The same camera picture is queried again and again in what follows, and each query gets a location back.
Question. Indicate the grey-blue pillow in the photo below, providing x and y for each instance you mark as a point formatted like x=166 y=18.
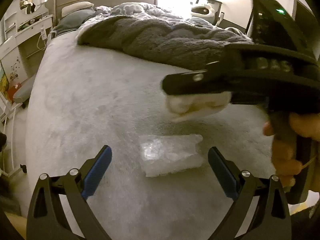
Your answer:
x=72 y=21

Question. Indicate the white dressing table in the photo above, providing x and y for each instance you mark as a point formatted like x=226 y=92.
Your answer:
x=22 y=53

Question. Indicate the person's right hand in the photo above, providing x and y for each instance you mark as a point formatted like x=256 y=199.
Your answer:
x=283 y=150

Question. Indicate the grey floor cushion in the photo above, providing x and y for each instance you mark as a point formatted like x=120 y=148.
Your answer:
x=23 y=93

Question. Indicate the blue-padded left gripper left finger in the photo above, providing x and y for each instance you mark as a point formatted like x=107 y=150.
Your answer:
x=46 y=217

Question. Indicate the clothes rack wheeled base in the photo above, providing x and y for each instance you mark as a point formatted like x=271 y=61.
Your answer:
x=9 y=167

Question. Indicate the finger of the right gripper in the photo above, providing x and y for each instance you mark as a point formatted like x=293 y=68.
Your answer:
x=210 y=80

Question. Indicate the clear bubble wrap piece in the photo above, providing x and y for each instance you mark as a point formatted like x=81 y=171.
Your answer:
x=162 y=155

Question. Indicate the grey bed with blanket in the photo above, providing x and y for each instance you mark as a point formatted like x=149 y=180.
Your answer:
x=84 y=98

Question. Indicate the dark grey fleece duvet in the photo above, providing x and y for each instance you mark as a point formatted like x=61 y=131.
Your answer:
x=148 y=32

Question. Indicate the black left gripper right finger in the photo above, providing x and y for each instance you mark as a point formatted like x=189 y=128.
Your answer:
x=271 y=219

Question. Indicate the white tissue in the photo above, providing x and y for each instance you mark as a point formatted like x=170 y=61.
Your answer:
x=186 y=107

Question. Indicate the beige pillow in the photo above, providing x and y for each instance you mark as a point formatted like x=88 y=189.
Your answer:
x=75 y=7

